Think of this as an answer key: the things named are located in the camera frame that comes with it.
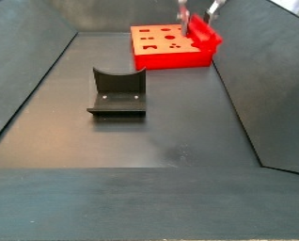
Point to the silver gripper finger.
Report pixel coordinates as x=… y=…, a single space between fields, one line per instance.
x=182 y=15
x=211 y=11

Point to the red star prism peg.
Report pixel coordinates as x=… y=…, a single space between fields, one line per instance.
x=200 y=32

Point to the black curved fixture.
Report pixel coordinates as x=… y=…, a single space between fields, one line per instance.
x=120 y=93

